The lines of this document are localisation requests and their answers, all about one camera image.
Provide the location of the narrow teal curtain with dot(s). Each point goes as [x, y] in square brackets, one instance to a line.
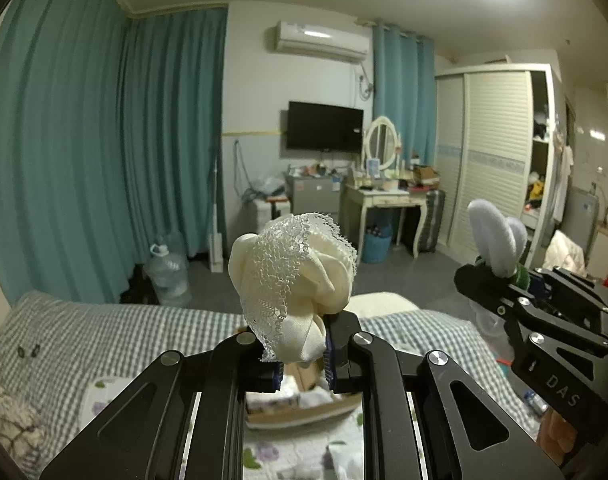
[404, 88]

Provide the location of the white louvered wardrobe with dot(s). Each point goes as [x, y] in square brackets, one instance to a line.
[500, 135]

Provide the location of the white dressing table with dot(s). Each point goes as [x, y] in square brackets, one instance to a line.
[356, 203]

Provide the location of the grey mini fridge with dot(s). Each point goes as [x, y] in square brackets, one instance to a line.
[312, 194]

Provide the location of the open cardboard box on bed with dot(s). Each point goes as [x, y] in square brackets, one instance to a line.
[304, 398]

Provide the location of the black wall television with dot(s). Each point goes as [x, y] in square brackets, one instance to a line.
[323, 128]

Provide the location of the branch patterned pillow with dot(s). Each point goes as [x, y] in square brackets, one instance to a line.
[21, 428]

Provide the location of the clear water jug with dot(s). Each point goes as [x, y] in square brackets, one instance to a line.
[168, 270]

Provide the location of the white upright mop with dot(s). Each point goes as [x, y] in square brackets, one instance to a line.
[215, 239]

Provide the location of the blue plastic laundry basket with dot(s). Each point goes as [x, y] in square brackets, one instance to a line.
[376, 244]

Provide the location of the person's left hand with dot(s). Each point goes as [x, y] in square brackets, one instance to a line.
[556, 437]

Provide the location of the white wall air conditioner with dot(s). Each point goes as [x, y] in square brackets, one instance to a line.
[321, 41]

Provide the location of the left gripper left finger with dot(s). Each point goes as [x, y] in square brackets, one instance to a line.
[182, 417]

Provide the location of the white puffy jacket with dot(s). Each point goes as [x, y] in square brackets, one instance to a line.
[566, 254]

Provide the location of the cream lace fabric piece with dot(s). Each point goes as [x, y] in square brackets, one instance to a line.
[288, 277]

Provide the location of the white sock with green cuff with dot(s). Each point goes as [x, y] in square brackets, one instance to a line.
[500, 241]

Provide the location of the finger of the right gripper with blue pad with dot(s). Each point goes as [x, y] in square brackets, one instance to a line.
[495, 295]

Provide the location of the large teal curtain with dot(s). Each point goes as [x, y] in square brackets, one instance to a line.
[109, 131]

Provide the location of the grey checked bed sheet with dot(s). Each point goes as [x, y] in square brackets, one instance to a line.
[61, 358]

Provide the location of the dark suitcase beside table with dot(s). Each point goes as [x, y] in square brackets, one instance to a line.
[435, 203]

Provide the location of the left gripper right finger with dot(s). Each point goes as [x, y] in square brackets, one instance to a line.
[424, 417]

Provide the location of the white oval vanity mirror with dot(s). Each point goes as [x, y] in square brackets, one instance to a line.
[382, 143]

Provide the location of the white floral quilted mat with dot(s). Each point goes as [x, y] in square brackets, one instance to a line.
[332, 449]

